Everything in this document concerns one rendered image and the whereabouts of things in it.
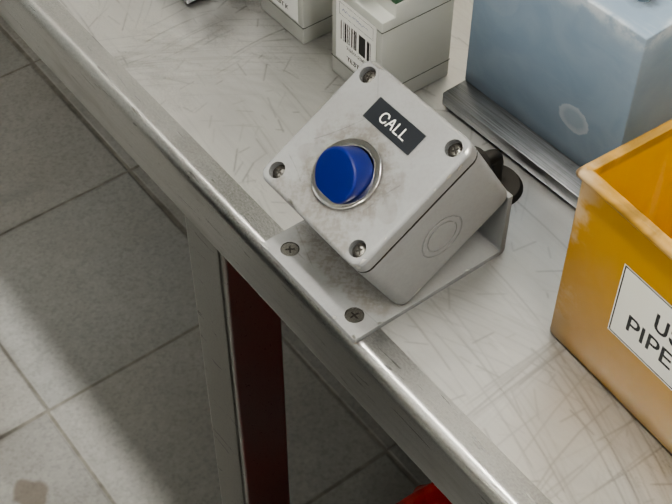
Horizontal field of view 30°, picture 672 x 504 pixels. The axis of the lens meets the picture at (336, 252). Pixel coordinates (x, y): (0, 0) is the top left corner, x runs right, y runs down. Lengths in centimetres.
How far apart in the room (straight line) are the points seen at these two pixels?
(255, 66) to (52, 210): 118
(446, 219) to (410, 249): 2
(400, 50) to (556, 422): 21
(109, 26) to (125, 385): 96
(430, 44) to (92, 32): 19
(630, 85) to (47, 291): 126
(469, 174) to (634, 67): 9
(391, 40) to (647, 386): 21
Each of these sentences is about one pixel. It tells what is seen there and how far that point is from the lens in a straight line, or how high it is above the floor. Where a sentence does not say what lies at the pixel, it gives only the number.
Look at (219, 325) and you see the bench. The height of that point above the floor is 70.
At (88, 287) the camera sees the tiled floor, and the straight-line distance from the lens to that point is 173.
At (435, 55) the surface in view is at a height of 89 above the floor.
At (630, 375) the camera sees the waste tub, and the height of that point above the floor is 90.
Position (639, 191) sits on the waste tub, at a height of 95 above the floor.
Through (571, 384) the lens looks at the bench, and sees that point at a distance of 54.
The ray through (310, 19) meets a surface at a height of 89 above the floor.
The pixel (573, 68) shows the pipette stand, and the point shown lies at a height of 94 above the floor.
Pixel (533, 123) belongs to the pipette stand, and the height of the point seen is 89.
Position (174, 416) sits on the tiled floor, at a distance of 158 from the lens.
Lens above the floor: 131
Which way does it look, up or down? 49 degrees down
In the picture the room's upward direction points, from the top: straight up
